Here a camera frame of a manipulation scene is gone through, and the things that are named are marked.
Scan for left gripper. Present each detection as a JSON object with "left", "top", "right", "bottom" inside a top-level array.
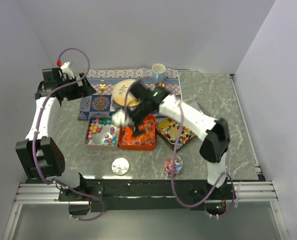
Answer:
[{"left": 58, "top": 73, "right": 96, "bottom": 102}]

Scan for orange tin of lollipops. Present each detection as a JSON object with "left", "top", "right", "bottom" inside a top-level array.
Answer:
[{"left": 118, "top": 114, "right": 156, "bottom": 151}]

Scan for gold tin of lollipops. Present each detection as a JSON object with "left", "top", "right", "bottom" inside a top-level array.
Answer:
[{"left": 155, "top": 118, "right": 196, "bottom": 152}]

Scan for silver tin of star candies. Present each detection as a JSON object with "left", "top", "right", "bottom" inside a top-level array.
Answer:
[{"left": 84, "top": 115, "right": 120, "bottom": 150}]

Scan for clear jar lid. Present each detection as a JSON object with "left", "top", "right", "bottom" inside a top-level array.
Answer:
[{"left": 111, "top": 157, "right": 130, "bottom": 176}]

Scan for metal scoop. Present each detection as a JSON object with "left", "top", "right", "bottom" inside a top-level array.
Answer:
[{"left": 189, "top": 101, "right": 206, "bottom": 114}]

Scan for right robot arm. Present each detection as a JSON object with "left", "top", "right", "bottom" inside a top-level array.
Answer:
[{"left": 125, "top": 80, "right": 231, "bottom": 200}]

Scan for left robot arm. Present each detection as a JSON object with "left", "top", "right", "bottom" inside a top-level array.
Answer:
[{"left": 15, "top": 62, "right": 96, "bottom": 201}]

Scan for patterned blue placemat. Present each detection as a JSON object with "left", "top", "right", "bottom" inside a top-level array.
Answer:
[{"left": 77, "top": 67, "right": 186, "bottom": 120}]

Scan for gold fork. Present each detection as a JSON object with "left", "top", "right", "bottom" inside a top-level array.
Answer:
[{"left": 98, "top": 79, "right": 106, "bottom": 110}]

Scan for cream and orange plate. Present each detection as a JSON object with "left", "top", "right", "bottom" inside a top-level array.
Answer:
[{"left": 112, "top": 79, "right": 140, "bottom": 107}]

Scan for gold spoon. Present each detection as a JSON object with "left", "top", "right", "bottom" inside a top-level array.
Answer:
[{"left": 158, "top": 82, "right": 166, "bottom": 89}]

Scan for blue mug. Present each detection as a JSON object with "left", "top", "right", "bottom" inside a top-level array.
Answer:
[{"left": 151, "top": 63, "right": 166, "bottom": 84}]

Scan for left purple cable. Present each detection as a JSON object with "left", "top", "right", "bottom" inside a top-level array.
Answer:
[{"left": 31, "top": 47, "right": 107, "bottom": 222}]

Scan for purple cable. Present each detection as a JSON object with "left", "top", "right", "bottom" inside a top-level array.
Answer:
[
  {"left": 31, "top": 47, "right": 107, "bottom": 222},
  {"left": 123, "top": 77, "right": 237, "bottom": 219}
]

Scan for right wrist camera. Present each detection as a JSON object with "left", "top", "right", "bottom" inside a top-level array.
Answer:
[{"left": 111, "top": 109, "right": 134, "bottom": 127}]

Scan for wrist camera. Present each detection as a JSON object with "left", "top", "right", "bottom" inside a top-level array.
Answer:
[
  {"left": 59, "top": 61, "right": 74, "bottom": 78},
  {"left": 111, "top": 109, "right": 134, "bottom": 127}
]

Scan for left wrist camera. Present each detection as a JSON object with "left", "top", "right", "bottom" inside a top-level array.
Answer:
[{"left": 59, "top": 61, "right": 74, "bottom": 78}]

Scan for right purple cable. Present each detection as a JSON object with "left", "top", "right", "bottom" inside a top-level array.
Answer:
[{"left": 123, "top": 77, "right": 237, "bottom": 219}]

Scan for aluminium rail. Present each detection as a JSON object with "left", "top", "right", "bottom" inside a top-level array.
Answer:
[{"left": 14, "top": 179, "right": 278, "bottom": 204}]

